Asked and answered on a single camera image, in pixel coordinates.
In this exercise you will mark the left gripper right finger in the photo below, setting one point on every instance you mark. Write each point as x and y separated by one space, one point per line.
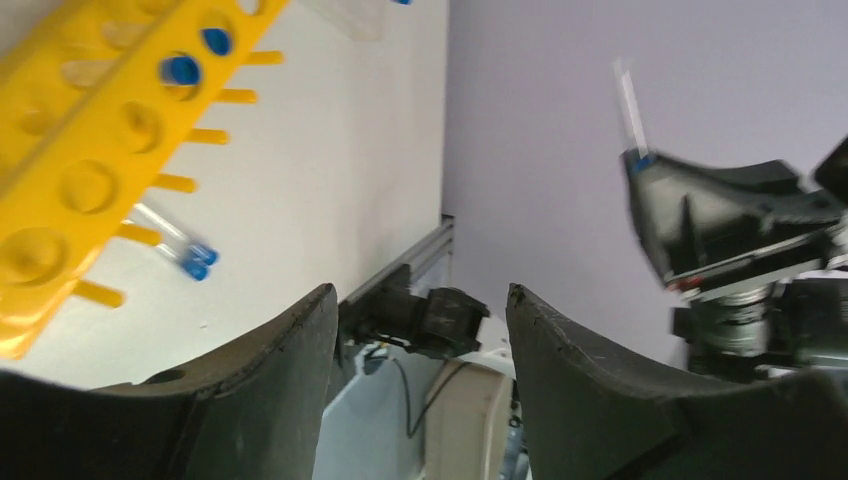
593 409

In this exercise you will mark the blue-capped tube bundle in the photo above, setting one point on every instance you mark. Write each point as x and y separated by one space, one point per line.
188 251

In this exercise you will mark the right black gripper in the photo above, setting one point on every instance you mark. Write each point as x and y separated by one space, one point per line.
758 260

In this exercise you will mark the clear plastic well plate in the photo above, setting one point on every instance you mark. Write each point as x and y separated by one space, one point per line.
360 20

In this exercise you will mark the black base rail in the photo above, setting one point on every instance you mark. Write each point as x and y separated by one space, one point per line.
443 324

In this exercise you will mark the yellow test tube rack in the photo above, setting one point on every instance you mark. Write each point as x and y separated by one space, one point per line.
74 161

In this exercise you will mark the blue-capped clear test tube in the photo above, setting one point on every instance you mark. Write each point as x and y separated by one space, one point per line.
211 39

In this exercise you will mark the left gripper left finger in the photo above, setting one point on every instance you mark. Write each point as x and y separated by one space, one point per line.
249 409

